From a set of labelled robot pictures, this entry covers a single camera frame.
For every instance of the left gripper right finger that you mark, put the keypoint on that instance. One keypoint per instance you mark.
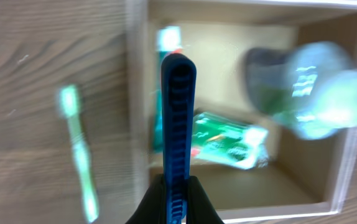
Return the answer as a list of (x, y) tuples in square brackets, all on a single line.
[(199, 208)]

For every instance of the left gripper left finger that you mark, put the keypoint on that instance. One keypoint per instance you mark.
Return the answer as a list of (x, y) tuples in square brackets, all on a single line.
[(151, 209)]

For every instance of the green soap packet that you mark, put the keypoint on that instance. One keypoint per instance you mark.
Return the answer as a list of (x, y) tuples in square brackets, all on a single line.
[(228, 142)]

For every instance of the green white toothbrush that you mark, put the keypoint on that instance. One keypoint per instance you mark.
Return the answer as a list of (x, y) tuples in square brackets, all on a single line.
[(70, 107)]

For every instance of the blue disposable razor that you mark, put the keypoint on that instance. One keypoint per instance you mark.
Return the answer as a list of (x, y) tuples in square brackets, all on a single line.
[(178, 77)]

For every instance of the clear bottle dark liquid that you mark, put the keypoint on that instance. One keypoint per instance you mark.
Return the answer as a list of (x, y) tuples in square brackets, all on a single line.
[(311, 90)]

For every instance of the teal toothpaste tube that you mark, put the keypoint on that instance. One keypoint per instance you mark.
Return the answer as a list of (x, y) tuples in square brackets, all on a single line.
[(168, 41)]

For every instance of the white cardboard box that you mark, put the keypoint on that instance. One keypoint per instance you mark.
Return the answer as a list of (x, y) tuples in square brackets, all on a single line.
[(304, 178)]

